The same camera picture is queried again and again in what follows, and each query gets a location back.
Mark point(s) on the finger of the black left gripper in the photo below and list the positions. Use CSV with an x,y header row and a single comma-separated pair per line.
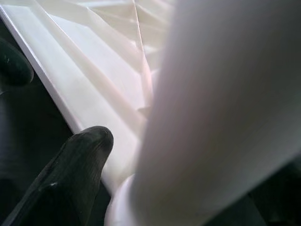
x,y
14,63

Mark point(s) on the white plastic table leg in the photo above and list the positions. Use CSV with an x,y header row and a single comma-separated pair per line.
x,y
211,106

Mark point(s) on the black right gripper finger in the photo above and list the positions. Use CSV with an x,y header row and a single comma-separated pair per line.
x,y
65,179

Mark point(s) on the white plastic table top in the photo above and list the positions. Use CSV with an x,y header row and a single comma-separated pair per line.
x,y
94,70

